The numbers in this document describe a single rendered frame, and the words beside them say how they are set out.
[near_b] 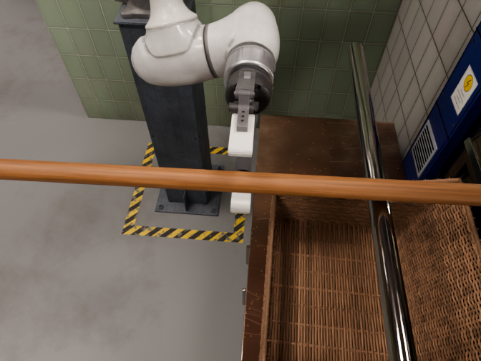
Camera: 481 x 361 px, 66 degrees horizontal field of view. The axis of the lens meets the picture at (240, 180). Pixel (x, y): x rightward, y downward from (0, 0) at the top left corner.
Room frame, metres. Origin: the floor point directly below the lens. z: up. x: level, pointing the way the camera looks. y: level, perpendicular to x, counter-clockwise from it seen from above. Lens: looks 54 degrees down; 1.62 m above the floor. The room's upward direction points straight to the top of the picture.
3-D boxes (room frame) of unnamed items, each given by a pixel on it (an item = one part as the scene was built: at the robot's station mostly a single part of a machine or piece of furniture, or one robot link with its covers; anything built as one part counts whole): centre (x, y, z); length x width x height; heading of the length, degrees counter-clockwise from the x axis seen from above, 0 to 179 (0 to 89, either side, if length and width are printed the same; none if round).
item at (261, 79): (0.46, -0.01, 1.19); 0.09 x 0.07 x 0.08; 176
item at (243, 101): (0.36, 0.00, 1.28); 0.05 x 0.01 x 0.03; 176
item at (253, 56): (0.54, -0.02, 1.19); 0.09 x 0.06 x 0.09; 86
